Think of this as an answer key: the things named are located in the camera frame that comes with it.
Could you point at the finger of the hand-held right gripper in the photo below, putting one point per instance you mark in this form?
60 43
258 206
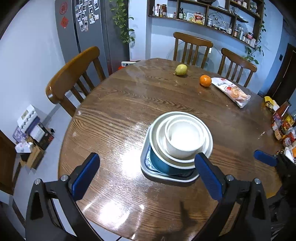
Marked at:
264 158

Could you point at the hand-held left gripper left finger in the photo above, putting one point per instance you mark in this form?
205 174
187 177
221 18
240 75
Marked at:
85 176

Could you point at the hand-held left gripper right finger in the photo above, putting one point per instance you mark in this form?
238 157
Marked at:
208 177

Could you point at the large grey-white bowl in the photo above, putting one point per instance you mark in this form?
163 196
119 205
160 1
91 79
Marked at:
209 141

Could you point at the small white ramekin bowl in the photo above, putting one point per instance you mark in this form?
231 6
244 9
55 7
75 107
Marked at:
182 139

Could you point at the blue-patterned square plate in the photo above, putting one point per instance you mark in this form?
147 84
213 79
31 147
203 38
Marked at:
161 179

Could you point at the blue leaf-shaped dish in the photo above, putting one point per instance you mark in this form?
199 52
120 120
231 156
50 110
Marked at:
157 162

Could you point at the medium white bowl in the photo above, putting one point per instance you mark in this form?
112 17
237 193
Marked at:
160 136

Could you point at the red chili jar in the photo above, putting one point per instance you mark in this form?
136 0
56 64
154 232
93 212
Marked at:
288 140

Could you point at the brown sauce jar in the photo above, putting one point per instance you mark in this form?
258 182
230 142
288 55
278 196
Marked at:
278 134

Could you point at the yellow-capped oil bottle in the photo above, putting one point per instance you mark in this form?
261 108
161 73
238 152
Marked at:
289 122

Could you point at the red sauce bottle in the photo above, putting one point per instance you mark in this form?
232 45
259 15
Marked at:
281 111

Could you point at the yellow snack packet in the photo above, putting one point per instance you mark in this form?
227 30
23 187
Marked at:
270 103

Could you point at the pile of boxes and bags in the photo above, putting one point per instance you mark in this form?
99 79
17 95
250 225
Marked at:
30 132

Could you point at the white snack bag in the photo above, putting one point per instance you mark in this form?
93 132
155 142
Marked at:
231 91

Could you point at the dark wooden door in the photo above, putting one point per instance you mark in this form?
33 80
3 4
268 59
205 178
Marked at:
288 69

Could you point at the orange mandarin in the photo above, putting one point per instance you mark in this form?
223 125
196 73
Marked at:
205 80

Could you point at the wooden dining chair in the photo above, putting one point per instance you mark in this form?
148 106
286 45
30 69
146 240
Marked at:
69 69
192 39
238 58

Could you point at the hanging green plant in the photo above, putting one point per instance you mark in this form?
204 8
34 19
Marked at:
255 51

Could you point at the green pear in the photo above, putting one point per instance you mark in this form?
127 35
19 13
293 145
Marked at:
181 69

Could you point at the white electric heater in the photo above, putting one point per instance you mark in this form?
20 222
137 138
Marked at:
127 62

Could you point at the grey refrigerator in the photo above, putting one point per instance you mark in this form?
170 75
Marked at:
92 51

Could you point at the round metal rack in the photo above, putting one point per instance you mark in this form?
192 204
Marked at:
216 19

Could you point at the diamond red paper cutout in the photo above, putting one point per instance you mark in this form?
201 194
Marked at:
64 22

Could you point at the row of shelf jars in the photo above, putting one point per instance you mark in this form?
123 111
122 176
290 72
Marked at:
196 17

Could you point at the trailing green vine plant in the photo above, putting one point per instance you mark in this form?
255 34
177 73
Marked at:
121 20

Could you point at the group of fridge photo magnets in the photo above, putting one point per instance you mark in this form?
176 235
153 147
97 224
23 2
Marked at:
86 14

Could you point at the round red paper cutout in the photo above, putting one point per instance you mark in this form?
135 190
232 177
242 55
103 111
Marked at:
63 8

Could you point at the dark wooden wall shelf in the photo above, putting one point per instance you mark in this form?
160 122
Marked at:
161 18

